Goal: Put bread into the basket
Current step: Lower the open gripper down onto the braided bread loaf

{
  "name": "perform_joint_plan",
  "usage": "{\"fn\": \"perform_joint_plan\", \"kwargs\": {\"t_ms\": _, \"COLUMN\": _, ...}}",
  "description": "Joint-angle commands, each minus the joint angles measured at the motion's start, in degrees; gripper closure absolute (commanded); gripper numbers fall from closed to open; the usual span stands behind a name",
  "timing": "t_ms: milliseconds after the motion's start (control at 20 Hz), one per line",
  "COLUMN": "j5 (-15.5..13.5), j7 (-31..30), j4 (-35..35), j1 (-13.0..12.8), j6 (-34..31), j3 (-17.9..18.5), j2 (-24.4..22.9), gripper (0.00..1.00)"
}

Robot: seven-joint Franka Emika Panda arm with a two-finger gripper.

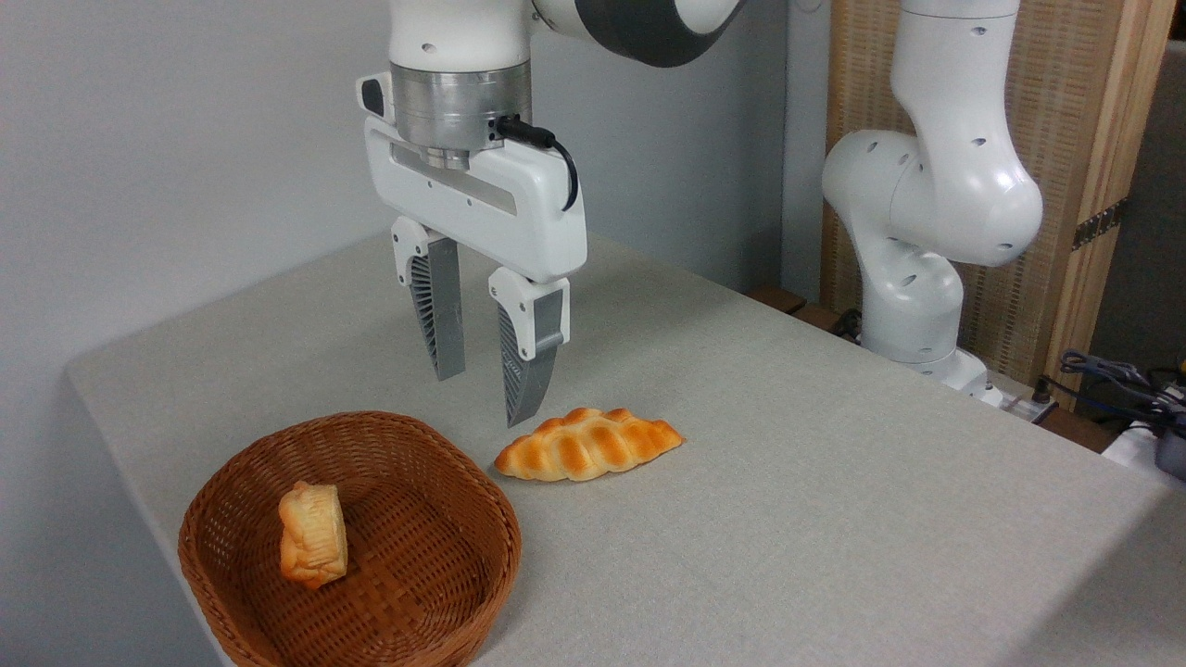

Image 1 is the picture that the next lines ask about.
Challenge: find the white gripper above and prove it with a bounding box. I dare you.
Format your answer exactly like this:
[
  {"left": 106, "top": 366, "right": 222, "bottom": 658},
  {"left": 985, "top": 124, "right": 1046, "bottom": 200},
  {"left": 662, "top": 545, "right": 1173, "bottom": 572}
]
[{"left": 357, "top": 71, "right": 589, "bottom": 429}]

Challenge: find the long braided bread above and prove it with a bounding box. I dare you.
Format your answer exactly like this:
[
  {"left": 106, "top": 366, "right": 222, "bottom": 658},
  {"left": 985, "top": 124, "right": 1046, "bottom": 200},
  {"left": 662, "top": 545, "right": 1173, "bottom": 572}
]
[{"left": 493, "top": 407, "right": 688, "bottom": 484}]

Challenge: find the brown wicker basket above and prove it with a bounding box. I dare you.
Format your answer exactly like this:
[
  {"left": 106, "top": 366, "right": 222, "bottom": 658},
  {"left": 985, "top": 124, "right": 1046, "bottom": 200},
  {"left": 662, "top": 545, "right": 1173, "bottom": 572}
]
[{"left": 177, "top": 410, "right": 524, "bottom": 667}]

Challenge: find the small square bread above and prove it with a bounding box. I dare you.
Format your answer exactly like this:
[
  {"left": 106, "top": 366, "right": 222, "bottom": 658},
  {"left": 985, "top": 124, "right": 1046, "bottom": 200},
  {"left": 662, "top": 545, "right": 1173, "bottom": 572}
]
[{"left": 277, "top": 479, "right": 350, "bottom": 591}]

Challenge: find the grey tablecloth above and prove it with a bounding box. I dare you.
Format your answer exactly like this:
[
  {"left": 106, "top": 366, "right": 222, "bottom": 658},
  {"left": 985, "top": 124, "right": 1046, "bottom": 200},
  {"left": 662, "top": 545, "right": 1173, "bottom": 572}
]
[{"left": 63, "top": 230, "right": 1186, "bottom": 667}]

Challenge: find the wooden woven screen panel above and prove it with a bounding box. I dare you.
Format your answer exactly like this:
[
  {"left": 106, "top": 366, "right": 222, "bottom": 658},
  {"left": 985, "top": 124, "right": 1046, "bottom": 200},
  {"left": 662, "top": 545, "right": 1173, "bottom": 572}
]
[{"left": 820, "top": 0, "right": 1179, "bottom": 414}]

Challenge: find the white box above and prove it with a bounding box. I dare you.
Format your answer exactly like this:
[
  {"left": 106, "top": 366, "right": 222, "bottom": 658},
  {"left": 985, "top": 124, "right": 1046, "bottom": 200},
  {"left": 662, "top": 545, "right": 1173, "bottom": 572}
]
[{"left": 1101, "top": 419, "right": 1186, "bottom": 488}]

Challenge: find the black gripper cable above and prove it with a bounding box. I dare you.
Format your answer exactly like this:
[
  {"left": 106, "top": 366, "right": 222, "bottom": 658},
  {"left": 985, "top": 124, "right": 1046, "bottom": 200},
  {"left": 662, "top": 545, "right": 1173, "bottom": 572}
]
[{"left": 495, "top": 115, "right": 581, "bottom": 213}]

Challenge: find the blue grey cable bundle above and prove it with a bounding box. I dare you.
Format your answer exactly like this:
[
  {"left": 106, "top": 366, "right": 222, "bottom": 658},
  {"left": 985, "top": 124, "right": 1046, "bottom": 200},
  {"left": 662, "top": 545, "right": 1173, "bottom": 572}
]
[{"left": 1060, "top": 349, "right": 1186, "bottom": 436}]

